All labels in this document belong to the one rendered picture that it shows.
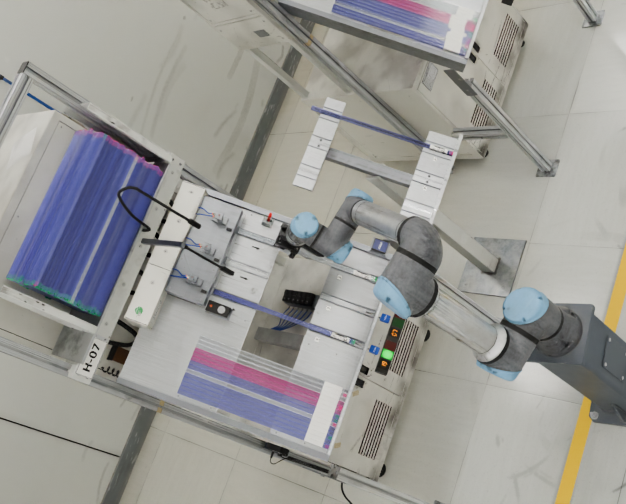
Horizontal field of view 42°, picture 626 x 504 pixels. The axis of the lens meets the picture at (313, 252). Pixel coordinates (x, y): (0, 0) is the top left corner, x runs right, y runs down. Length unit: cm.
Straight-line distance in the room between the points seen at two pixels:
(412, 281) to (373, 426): 128
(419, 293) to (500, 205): 154
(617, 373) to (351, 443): 104
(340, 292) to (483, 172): 123
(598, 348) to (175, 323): 131
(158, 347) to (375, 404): 95
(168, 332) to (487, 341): 103
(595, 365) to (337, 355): 78
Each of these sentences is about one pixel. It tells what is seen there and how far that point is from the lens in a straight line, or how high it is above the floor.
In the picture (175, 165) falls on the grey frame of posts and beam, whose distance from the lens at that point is 271.
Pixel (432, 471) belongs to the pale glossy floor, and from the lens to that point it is 326.
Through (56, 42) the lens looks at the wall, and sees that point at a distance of 421.
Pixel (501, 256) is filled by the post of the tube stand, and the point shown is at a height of 1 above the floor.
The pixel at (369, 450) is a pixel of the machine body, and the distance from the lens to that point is 323.
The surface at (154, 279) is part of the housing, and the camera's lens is 264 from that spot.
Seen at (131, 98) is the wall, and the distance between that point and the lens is 437.
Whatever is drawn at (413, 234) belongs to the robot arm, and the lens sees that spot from 207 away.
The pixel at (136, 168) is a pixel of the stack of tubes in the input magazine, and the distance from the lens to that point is 259.
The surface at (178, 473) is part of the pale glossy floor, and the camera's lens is 426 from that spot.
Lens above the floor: 264
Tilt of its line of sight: 40 degrees down
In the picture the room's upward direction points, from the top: 57 degrees counter-clockwise
